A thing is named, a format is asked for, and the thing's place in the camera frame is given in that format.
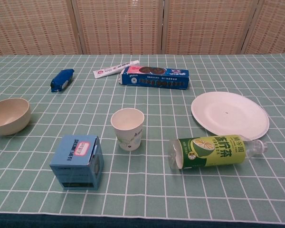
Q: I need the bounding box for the white paper plate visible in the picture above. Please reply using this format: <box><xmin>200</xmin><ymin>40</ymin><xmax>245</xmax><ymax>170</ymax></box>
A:
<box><xmin>190</xmin><ymin>91</ymin><xmax>270</xmax><ymax>140</ymax></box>

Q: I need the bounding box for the blue snack packet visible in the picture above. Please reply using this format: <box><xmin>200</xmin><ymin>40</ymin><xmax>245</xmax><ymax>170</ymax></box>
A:
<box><xmin>50</xmin><ymin>68</ymin><xmax>76</xmax><ymax>93</ymax></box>

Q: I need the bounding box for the blue cookie box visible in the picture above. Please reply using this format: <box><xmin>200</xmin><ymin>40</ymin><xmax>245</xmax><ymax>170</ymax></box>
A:
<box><xmin>118</xmin><ymin>66</ymin><xmax>190</xmax><ymax>91</ymax></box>

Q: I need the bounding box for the light blue cardboard box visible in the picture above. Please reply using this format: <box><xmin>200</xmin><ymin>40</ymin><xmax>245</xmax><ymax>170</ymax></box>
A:
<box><xmin>49</xmin><ymin>134</ymin><xmax>105</xmax><ymax>190</ymax></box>

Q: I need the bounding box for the green label tea bottle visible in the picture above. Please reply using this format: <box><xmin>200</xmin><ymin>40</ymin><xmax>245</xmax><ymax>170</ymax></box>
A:
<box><xmin>168</xmin><ymin>134</ymin><xmax>268</xmax><ymax>171</ymax></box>

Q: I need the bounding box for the white paper cup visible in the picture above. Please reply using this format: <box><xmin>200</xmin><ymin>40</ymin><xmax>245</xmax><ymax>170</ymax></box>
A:
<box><xmin>110</xmin><ymin>107</ymin><xmax>145</xmax><ymax>152</ymax></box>

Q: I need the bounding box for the bamboo folding screen panel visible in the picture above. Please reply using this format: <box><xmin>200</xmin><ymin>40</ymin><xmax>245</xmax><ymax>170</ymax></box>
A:
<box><xmin>0</xmin><ymin>0</ymin><xmax>85</xmax><ymax>60</ymax></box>
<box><xmin>71</xmin><ymin>0</ymin><xmax>166</xmax><ymax>56</ymax></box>
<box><xmin>160</xmin><ymin>0</ymin><xmax>261</xmax><ymax>56</ymax></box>
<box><xmin>241</xmin><ymin>0</ymin><xmax>285</xmax><ymax>56</ymax></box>

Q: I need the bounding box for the green checked tablecloth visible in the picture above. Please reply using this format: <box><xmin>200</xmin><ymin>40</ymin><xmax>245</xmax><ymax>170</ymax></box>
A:
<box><xmin>0</xmin><ymin>54</ymin><xmax>285</xmax><ymax>228</ymax></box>

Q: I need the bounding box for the white toothpaste tube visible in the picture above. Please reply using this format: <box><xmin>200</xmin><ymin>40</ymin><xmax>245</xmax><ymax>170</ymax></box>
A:
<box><xmin>93</xmin><ymin>59</ymin><xmax>141</xmax><ymax>79</ymax></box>

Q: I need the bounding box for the beige bowl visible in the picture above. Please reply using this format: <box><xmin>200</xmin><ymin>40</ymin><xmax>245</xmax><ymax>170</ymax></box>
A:
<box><xmin>0</xmin><ymin>97</ymin><xmax>32</xmax><ymax>136</ymax></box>

